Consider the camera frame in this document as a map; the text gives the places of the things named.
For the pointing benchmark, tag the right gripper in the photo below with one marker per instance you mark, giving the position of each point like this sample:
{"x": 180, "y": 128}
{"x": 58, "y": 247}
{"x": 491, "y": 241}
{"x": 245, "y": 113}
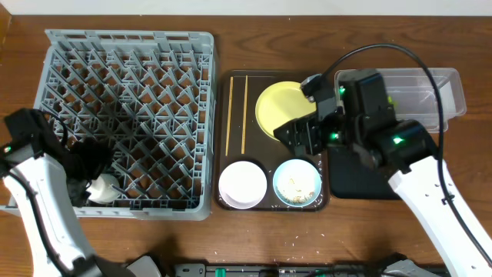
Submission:
{"x": 304, "y": 135}

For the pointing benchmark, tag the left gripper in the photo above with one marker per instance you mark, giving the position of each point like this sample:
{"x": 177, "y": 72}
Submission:
{"x": 91, "y": 161}

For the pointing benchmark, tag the white plastic cup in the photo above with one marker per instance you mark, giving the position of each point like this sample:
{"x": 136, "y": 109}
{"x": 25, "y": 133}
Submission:
{"x": 103, "y": 190}

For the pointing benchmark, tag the light blue bowl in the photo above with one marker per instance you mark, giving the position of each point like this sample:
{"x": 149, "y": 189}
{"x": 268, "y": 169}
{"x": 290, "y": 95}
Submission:
{"x": 297, "y": 183}

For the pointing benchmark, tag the green orange snack wrapper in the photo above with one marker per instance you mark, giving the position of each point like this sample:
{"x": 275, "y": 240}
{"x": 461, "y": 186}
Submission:
{"x": 392, "y": 102}

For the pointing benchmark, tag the wooden chopstick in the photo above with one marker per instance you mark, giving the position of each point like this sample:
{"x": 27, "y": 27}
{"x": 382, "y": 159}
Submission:
{"x": 244, "y": 117}
{"x": 228, "y": 129}

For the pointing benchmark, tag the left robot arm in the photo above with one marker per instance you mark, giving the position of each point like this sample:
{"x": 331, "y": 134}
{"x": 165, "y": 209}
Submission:
{"x": 46, "y": 179}

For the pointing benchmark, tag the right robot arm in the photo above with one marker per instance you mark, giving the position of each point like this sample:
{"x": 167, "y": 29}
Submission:
{"x": 367, "y": 124}

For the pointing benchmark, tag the yellow round plate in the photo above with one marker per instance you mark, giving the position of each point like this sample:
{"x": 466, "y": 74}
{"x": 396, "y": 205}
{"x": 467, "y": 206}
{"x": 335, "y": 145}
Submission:
{"x": 279, "y": 103}

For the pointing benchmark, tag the black rectangular tray bin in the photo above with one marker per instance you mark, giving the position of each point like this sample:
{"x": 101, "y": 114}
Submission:
{"x": 349, "y": 179}

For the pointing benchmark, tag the dark brown serving tray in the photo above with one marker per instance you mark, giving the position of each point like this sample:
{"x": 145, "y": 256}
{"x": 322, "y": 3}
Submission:
{"x": 259, "y": 149}

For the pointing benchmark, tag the grey plastic dish rack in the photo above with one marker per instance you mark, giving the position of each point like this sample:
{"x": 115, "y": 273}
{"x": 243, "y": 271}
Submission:
{"x": 150, "y": 96}

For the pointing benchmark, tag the clear plastic bin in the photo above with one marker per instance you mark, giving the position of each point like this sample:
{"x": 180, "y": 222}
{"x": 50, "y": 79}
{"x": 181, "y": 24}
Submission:
{"x": 413, "y": 92}

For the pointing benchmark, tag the pink white bowl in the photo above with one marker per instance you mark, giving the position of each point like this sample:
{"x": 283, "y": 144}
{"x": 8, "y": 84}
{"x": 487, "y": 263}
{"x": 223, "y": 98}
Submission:
{"x": 242, "y": 185}

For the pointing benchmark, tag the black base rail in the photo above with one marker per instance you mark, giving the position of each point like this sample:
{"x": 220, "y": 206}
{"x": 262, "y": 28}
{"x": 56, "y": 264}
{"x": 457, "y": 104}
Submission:
{"x": 394, "y": 265}

